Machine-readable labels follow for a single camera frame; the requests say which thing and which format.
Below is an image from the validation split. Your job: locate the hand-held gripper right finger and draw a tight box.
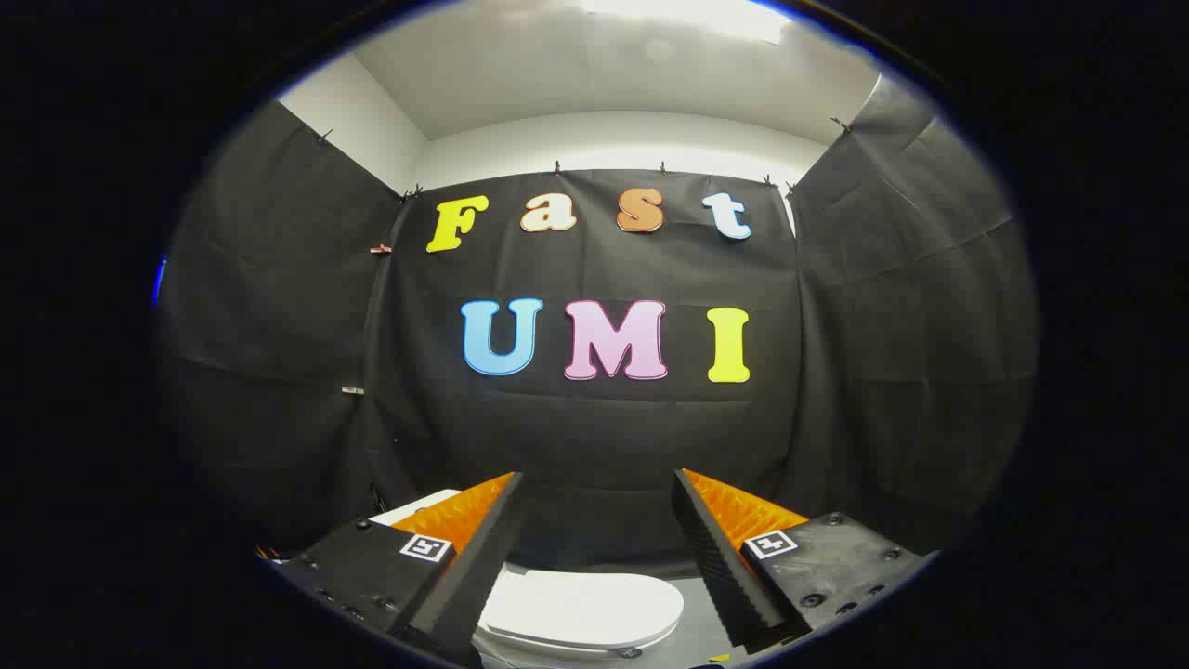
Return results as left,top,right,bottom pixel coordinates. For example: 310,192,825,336
671,468,933,654

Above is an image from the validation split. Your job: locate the black backdrop cloth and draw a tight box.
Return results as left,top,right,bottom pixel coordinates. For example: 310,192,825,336
153,74,1039,571

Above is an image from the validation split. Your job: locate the white toilet lid with knob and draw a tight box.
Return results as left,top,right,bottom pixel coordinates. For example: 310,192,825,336
481,568,686,661

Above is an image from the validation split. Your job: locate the white ceramic toilet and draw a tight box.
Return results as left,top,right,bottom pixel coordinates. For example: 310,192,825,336
369,489,686,664

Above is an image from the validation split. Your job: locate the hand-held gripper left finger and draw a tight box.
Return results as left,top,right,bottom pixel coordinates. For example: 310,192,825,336
274,471,527,669

